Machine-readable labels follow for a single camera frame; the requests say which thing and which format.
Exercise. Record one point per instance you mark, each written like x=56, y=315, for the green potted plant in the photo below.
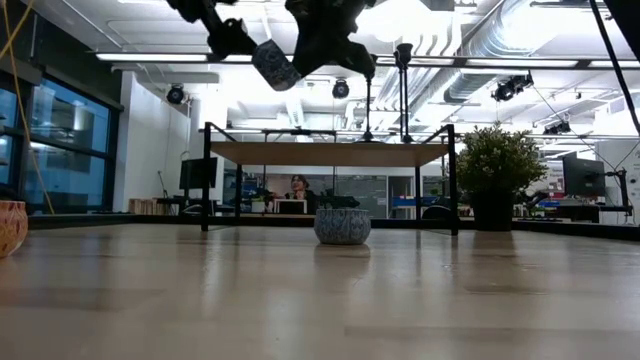
x=500, y=160

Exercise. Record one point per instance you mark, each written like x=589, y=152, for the blue patterned candle bowl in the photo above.
x=275, y=65
x=342, y=227

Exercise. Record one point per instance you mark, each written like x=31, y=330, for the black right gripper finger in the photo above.
x=357, y=57
x=306, y=57

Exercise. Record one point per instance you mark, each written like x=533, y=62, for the black background robot arm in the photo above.
x=340, y=201

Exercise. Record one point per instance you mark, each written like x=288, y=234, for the round black ceiling lamp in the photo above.
x=175, y=94
x=340, y=89

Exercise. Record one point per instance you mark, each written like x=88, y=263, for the large dark-framed window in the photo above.
x=70, y=125

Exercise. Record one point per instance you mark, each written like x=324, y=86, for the blue storage bin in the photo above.
x=407, y=202

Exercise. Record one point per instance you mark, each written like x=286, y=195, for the wooden crates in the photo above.
x=142, y=206

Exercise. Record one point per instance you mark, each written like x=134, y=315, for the person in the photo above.
x=300, y=184

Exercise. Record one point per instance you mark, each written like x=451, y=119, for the small white plant pot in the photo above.
x=258, y=206

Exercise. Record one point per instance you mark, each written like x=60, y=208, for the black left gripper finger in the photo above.
x=230, y=40

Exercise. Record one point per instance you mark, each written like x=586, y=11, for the orange patterned candle bowl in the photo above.
x=11, y=230

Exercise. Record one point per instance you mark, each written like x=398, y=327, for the black metal candlestick holder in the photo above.
x=405, y=50
x=398, y=59
x=368, y=110

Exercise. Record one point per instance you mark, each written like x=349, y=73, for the dark office chair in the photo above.
x=436, y=212

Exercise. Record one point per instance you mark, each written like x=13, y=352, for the wooden shelf with black legs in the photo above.
x=325, y=154

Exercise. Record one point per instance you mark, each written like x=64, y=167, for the black track spotlight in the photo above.
x=557, y=128
x=512, y=86

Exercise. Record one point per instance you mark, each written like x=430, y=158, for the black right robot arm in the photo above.
x=627, y=15

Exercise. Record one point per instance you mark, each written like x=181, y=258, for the black ceiling rail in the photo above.
x=560, y=4

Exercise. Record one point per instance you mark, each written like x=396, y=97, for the long ceiling light bar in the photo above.
x=150, y=57

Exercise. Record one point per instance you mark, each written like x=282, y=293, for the silver ventilation duct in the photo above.
x=475, y=35

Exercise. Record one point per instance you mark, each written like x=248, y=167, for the black computer monitor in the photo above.
x=582, y=175
x=197, y=173

